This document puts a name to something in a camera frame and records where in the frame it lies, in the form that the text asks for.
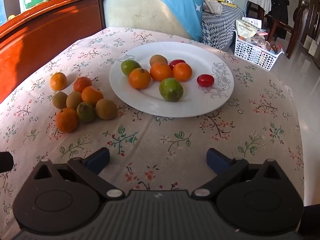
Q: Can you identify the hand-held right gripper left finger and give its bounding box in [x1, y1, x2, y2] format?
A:
[27, 147, 126, 201]

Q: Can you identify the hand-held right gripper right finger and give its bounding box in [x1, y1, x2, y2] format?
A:
[191, 148, 291, 201]

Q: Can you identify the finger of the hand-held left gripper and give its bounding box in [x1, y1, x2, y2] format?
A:
[0, 152, 14, 173]

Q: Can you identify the green lime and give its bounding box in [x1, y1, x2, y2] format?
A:
[76, 102, 96, 123]
[159, 78, 184, 102]
[121, 59, 142, 77]

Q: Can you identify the brown kiwi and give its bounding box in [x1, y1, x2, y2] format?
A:
[66, 91, 83, 110]
[95, 99, 118, 120]
[149, 54, 168, 67]
[52, 91, 68, 110]

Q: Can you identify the white plate with line drawing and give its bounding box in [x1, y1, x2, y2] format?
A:
[109, 42, 235, 118]

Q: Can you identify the reddish orange mandarin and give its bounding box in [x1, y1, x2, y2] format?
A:
[73, 76, 92, 93]

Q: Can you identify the floral tablecloth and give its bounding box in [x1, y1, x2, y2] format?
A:
[0, 27, 304, 240]

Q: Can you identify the red cherry tomato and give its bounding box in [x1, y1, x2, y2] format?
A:
[169, 59, 187, 70]
[197, 74, 215, 87]

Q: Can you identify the white perforated basket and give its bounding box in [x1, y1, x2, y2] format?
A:
[234, 30, 285, 71]

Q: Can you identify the dark cloth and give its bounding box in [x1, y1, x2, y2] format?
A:
[297, 205, 320, 240]

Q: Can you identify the red wooden cabinet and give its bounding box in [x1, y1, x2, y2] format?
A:
[0, 0, 108, 104]

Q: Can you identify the houndstooth blanket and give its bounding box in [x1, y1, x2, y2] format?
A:
[202, 4, 247, 50]

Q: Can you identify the beige snack bag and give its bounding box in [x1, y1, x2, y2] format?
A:
[236, 19, 260, 42]

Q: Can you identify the blue cardboard box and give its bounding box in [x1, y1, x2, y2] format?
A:
[0, 2, 7, 26]

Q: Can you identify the dark coat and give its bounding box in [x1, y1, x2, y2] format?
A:
[269, 0, 290, 39]

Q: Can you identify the wooden chair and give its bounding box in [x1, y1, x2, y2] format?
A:
[265, 5, 307, 59]

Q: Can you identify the blue printed cloth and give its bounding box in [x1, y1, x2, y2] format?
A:
[87, 0, 206, 43]

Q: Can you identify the wooden door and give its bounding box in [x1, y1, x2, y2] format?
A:
[299, 0, 320, 45]

